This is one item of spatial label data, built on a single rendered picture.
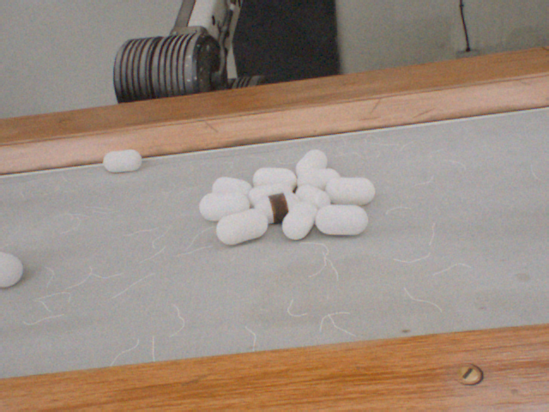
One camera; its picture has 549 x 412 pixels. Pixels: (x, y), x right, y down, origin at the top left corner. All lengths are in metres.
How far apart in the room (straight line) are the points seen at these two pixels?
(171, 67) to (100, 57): 1.89
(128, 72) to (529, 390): 0.67
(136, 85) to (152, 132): 0.24
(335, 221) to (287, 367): 0.14
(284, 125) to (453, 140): 0.15
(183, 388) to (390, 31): 2.30
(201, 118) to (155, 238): 0.18
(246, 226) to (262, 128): 0.19
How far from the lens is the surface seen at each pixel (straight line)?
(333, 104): 0.55
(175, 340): 0.31
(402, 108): 0.55
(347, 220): 0.36
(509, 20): 2.57
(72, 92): 2.76
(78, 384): 0.27
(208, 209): 0.40
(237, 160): 0.51
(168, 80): 0.77
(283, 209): 0.39
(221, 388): 0.25
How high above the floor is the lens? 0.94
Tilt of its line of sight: 28 degrees down
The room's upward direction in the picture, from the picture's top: 9 degrees counter-clockwise
